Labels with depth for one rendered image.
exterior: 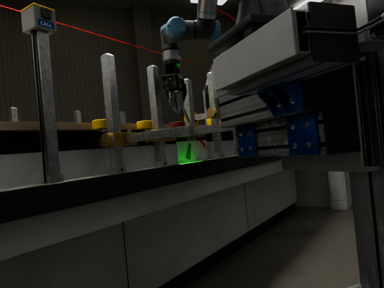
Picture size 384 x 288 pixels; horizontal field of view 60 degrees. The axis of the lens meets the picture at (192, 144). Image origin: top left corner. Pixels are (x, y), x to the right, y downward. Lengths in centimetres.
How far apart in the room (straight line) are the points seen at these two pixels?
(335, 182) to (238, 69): 315
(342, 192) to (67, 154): 295
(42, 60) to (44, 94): 10
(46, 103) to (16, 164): 28
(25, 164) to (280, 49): 96
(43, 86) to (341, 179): 314
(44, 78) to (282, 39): 74
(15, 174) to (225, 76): 81
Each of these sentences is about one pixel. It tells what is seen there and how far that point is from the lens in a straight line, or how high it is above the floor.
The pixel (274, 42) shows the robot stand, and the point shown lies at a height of 91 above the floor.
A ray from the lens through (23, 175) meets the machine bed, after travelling 125.
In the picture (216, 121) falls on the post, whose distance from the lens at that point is 181.
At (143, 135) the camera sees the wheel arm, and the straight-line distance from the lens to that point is 117.
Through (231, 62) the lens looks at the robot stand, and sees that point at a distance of 66.
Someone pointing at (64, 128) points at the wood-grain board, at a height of 88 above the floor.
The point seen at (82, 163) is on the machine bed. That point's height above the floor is 74.
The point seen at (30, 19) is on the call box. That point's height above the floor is 118.
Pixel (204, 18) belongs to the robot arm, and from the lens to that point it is 135.
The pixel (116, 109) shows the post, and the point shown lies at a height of 93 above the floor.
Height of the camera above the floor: 76
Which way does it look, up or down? 1 degrees up
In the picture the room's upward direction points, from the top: 5 degrees counter-clockwise
